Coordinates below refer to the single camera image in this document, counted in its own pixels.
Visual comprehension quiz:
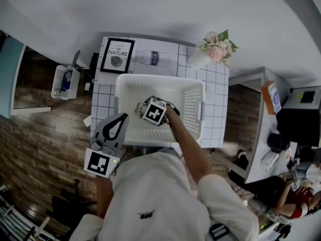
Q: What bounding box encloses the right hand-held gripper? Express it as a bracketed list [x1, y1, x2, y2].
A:
[140, 96, 181, 127]

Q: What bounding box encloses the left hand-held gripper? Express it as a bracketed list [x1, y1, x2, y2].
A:
[83, 113, 130, 178]

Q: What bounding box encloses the white plastic laundry basket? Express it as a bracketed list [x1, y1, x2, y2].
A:
[114, 73, 206, 148]

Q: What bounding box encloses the person's right forearm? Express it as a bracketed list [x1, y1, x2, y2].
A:
[165, 106, 214, 185]

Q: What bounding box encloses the person's left forearm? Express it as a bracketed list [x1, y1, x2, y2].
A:
[96, 176, 116, 219]

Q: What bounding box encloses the orange tissue box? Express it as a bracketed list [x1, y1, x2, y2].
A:
[260, 80, 283, 115]

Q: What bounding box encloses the table with white grid cloth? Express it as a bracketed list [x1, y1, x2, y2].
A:
[89, 36, 230, 149]

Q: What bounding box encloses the blue bottle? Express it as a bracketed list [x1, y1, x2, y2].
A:
[61, 71, 71, 91]

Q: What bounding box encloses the white vase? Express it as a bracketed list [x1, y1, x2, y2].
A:
[187, 49, 210, 69]

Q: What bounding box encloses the small white basket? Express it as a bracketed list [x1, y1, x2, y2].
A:
[51, 64, 81, 100]

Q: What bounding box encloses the person's white shirt torso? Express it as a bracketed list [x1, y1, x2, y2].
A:
[70, 148, 260, 241]

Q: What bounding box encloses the black floor lamp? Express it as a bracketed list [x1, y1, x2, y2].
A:
[71, 50, 95, 85]

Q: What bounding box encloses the pink flower bouquet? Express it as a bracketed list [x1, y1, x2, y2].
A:
[198, 29, 239, 66]

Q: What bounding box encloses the grey desk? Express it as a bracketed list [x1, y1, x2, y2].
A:
[228, 66, 299, 184]

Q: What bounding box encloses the teal table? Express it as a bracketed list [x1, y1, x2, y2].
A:
[0, 30, 52, 119]

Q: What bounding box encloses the white desk device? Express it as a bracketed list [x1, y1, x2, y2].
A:
[260, 150, 279, 172]

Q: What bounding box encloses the black round appliance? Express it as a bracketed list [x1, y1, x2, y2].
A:
[267, 132, 291, 154]

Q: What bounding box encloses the black monitor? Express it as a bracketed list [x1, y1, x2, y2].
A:
[275, 85, 321, 148]

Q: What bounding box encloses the black picture frame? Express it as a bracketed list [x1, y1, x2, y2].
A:
[99, 37, 135, 74]

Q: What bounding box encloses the black strap buckle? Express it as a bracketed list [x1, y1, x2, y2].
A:
[209, 223, 231, 240]

